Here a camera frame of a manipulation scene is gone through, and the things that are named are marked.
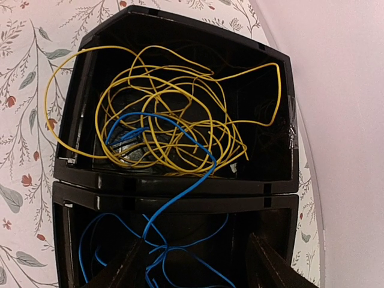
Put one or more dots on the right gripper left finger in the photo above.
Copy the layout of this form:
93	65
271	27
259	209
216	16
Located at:
126	267

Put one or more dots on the floral tablecloth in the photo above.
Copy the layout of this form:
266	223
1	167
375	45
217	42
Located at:
35	37

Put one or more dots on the black three-compartment bin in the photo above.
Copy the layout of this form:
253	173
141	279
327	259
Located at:
179	133

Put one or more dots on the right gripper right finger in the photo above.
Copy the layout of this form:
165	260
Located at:
266	268

